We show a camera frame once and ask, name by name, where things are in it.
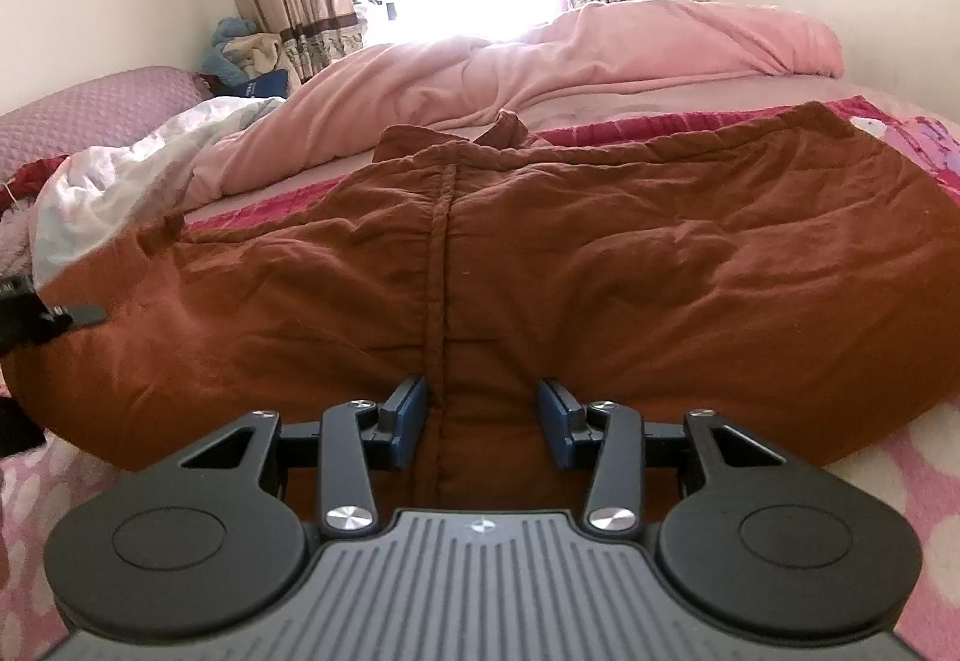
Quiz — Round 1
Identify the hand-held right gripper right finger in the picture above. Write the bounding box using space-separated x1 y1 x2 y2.
535 377 790 536

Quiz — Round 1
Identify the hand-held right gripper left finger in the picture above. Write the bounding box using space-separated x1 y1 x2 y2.
178 374 430 536

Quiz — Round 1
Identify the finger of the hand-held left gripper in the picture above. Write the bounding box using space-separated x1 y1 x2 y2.
42 303 107 333

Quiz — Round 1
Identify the brown padded jacket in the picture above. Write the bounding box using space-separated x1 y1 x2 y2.
0 98 960 491

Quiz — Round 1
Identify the lavender knitted cloth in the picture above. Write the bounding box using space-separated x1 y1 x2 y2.
0 205 40 293

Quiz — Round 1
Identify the red cloth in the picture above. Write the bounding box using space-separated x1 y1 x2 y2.
0 154 70 214

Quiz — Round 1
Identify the white quilt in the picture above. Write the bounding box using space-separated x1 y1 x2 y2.
34 97 290 291

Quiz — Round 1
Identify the purple pillow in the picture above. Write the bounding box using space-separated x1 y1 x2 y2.
0 66 215 172

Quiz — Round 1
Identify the dark blue bag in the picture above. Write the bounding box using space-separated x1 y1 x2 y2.
241 68 290 102

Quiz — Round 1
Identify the red pink printed sheet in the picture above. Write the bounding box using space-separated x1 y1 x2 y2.
186 94 960 235

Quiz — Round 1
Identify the blue plush toy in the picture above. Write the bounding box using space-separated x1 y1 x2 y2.
200 16 260 89

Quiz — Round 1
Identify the cream cloth pile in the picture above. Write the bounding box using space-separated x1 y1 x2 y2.
238 32 292 82

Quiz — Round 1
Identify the pink quilt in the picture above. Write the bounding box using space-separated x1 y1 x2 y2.
184 0 845 208

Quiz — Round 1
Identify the pink polka-dot blanket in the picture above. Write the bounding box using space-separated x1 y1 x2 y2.
0 402 960 661

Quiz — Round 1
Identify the mauve bed sheet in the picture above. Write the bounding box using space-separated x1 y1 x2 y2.
184 72 960 212

